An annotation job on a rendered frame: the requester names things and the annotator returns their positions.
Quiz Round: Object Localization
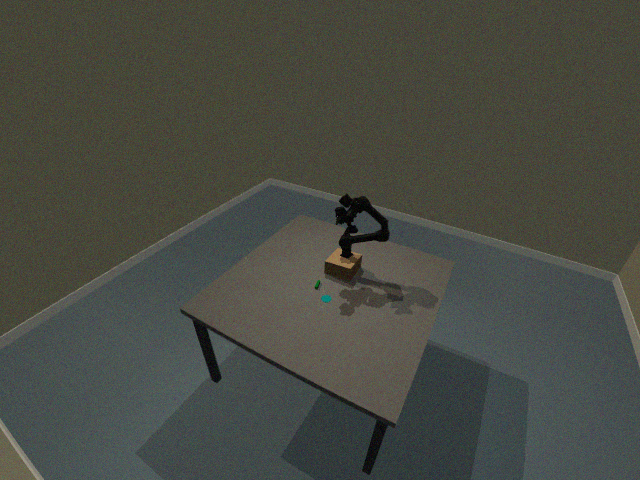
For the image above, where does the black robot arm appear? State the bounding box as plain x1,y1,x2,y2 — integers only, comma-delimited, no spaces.
339,194,390,259

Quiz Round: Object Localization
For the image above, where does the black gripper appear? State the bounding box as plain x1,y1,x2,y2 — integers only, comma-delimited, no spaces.
335,207,358,236

